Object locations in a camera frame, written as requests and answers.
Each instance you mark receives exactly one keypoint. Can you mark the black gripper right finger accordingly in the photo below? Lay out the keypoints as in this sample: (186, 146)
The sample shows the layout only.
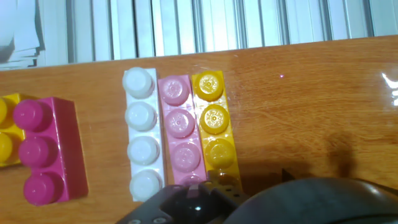
(286, 175)

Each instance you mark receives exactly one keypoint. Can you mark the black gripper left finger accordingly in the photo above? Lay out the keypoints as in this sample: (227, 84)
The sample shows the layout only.
(192, 208)

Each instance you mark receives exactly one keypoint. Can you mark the yellow four-stud brick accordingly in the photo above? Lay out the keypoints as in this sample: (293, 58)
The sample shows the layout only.
(214, 118)

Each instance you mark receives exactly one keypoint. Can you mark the white four-stud brick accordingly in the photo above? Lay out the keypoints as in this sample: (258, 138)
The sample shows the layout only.
(143, 149)

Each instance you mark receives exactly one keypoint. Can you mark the light pink four-stud brick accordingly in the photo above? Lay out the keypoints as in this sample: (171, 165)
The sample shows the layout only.
(180, 124)

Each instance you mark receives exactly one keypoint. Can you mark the brown wooden board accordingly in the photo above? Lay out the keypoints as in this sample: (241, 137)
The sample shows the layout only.
(311, 93)

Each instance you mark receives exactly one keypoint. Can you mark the magenta three-stud brick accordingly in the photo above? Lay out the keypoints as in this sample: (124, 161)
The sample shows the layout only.
(62, 140)

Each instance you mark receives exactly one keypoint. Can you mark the yellow two-stud brick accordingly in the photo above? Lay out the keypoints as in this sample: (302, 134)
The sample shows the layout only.
(14, 124)

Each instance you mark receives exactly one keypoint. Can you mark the white paper stack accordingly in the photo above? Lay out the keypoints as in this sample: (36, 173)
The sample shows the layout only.
(18, 31)

